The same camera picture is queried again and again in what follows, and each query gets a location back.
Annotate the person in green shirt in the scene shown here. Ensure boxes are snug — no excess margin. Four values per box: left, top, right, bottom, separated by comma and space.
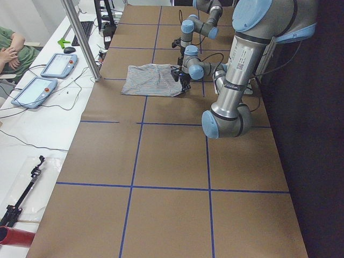
1, 27, 40, 83

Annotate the striped collared shirt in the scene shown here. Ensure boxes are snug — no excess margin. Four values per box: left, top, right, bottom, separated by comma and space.
121, 63, 182, 97

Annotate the red cylinder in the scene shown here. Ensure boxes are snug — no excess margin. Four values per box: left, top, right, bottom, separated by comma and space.
1, 226, 35, 247

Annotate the upper blue teach pendant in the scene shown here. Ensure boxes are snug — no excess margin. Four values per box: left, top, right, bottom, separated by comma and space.
40, 53, 78, 79

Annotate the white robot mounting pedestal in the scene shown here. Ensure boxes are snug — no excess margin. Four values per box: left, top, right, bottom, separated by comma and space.
244, 77, 259, 96

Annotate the green plastic tool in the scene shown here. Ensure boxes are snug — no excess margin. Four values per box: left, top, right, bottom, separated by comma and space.
58, 38, 70, 49

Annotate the blue teach pendant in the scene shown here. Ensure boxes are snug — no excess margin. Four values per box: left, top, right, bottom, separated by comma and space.
11, 76, 58, 109
40, 53, 78, 79

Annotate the lower blue teach pendant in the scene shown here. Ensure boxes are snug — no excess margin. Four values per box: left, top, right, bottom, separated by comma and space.
11, 76, 58, 109

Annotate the black computer mouse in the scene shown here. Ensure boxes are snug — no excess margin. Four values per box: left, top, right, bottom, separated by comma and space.
63, 47, 76, 54

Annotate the black box with label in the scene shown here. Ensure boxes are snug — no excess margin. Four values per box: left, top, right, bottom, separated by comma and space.
103, 24, 117, 49

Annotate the aluminium frame post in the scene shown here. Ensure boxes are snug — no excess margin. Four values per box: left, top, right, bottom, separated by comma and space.
61, 0, 101, 82

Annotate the black keyboard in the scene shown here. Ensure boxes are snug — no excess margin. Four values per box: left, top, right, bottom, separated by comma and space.
71, 21, 94, 46

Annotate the black handheld gripper stick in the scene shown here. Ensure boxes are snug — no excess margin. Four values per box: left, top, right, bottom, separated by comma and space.
1, 155, 45, 227

